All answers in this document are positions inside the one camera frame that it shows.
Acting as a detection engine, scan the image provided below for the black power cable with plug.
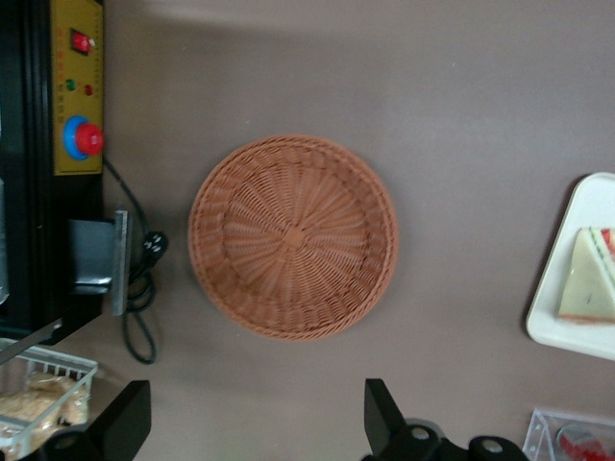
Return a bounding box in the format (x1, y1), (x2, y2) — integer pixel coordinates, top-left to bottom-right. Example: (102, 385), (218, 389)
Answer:
(103, 158), (170, 365)

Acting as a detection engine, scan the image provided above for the red rocker switch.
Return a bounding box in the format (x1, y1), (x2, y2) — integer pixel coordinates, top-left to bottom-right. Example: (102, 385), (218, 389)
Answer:
(70, 28), (95, 55)

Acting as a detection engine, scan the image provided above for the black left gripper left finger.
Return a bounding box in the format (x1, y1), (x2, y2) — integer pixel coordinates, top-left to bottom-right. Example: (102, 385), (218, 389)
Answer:
(28, 379), (152, 461)

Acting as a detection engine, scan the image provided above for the clear acrylic bottle rack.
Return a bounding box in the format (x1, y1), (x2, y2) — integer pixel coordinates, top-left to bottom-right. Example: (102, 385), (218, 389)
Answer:
(521, 407), (615, 461)

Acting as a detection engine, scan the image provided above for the black sealing machine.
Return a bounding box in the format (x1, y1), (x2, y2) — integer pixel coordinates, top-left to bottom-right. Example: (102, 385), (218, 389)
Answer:
(0, 0), (132, 354)

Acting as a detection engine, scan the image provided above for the white wire basket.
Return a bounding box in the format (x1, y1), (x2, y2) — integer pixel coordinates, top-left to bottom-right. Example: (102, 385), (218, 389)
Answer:
(0, 338), (100, 461)

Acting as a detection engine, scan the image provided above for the red emergency stop button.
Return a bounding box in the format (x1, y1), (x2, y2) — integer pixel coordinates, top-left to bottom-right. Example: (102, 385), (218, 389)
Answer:
(63, 114), (106, 159)

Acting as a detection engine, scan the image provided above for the triangle sandwich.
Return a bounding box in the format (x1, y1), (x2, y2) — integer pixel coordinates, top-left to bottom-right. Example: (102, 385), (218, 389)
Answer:
(556, 227), (615, 326)

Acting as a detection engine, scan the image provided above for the yellow machine control panel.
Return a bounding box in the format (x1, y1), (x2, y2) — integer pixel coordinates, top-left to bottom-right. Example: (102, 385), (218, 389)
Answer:
(50, 0), (106, 177)

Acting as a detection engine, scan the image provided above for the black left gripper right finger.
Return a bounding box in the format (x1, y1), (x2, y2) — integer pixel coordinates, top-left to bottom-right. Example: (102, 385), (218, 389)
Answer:
(359, 377), (470, 461)

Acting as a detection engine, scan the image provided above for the cream plastic tray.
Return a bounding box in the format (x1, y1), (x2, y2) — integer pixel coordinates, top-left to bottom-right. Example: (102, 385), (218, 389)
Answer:
(525, 171), (615, 361)

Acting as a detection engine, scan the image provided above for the round brown wicker basket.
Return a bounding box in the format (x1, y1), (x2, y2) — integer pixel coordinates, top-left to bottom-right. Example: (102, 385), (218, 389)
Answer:
(186, 133), (400, 343)

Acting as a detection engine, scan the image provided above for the clear rice cracker bag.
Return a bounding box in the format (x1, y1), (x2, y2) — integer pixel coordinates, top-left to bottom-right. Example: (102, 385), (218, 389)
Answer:
(0, 391), (63, 457)
(23, 374), (92, 428)

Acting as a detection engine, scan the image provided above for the red cola bottle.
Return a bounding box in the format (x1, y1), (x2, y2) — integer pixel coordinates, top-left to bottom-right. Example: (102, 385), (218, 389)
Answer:
(555, 423), (615, 461)

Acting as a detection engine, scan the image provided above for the grey metal machine handle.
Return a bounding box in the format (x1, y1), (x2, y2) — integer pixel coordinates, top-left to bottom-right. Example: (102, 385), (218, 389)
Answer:
(66, 208), (132, 317)

